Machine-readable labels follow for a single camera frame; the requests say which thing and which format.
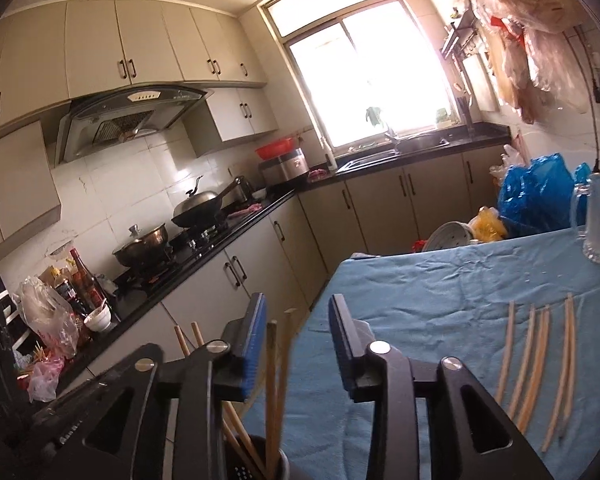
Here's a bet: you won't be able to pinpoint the black chopstick holder cup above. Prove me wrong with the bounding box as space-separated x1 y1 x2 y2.
224 436 292 480

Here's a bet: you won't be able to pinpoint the wooden chopstick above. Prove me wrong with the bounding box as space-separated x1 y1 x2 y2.
507 304 536 419
517 306 550 434
559 292 577 439
494 301 515 404
541 298 569 453

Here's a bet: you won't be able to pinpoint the lower kitchen cabinets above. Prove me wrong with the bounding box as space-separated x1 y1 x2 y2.
60 139 504 389

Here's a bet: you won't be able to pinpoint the chopstick in holder three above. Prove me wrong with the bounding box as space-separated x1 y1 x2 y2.
189 320 266 476

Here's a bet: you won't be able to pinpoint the chopstick in holder four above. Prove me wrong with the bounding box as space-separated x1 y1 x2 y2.
174 325 260 478

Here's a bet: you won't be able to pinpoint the chopstick in holder two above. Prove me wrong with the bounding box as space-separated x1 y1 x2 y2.
275 308 296 448

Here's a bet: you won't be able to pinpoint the gas stove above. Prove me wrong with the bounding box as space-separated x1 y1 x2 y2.
114 220 234 300

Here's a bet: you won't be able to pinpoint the white ceramic bowl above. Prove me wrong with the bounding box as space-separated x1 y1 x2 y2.
84 302 111 333

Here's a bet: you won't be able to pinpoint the steel pot with lid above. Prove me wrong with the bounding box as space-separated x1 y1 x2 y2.
112 223 169 268

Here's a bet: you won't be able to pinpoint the dark sauce bottle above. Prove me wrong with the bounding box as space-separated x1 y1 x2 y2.
70 248 106 310

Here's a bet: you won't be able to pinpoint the black wok with lid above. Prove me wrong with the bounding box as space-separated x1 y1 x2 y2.
171 176 253 228

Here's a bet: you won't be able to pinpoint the yellow plastic bag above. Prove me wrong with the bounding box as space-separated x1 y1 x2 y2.
468 206 508 243

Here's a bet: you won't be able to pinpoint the white plastic bag on counter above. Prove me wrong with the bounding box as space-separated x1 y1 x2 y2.
18 276 80 359

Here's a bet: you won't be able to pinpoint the blue table cloth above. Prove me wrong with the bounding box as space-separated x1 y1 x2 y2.
239 226 600 480

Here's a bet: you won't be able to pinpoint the pink plastic bag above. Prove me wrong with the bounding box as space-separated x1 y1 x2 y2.
27 356 65 403

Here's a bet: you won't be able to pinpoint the red plastic basin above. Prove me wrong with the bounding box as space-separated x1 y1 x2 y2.
256 136 296 160

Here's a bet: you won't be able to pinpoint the blue plastic bag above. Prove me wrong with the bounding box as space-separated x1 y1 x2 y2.
496 153 592 238

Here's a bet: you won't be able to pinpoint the clear glass mug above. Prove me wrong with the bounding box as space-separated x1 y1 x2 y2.
570 172 600 263

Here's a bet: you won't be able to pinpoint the window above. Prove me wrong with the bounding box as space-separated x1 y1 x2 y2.
264 0 460 155

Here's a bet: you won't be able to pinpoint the range hood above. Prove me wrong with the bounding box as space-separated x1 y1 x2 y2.
55 84 211 165

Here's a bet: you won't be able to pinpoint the hanging plastic bags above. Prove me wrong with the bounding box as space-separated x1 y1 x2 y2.
469 0 590 125

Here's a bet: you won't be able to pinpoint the wall mounted rack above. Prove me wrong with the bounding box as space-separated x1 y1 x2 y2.
440 0 479 60

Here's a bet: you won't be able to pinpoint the black power cable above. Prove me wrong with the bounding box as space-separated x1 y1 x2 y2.
559 24 600 174

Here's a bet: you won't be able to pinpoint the upper wall cabinets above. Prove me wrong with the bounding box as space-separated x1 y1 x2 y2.
0 0 277 259

